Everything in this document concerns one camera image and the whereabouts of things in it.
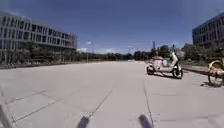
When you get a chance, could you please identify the low dark kerb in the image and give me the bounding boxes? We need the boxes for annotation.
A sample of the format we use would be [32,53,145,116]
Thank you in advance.
[182,65,211,76]

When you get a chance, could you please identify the grey building with many windows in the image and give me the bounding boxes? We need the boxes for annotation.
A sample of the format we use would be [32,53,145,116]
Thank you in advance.
[0,11,79,65]

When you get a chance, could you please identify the row of trees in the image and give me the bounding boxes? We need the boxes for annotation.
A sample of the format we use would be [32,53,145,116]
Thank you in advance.
[75,43,224,66]

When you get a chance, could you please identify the dark building with window rows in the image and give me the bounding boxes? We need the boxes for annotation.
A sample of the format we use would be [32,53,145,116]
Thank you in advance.
[191,11,224,50]

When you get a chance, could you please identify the robot's own part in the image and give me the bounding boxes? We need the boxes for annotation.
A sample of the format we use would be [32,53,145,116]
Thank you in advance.
[137,113,153,128]
[76,115,91,128]

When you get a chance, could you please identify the white scooter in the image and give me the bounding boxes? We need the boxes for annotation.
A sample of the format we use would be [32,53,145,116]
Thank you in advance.
[145,51,185,80]

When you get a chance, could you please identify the grey paved plaza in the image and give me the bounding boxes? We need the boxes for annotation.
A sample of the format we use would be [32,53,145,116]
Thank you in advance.
[0,60,224,128]

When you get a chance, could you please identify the distant tower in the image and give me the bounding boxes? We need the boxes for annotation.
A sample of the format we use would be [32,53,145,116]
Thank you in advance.
[151,40,157,52]

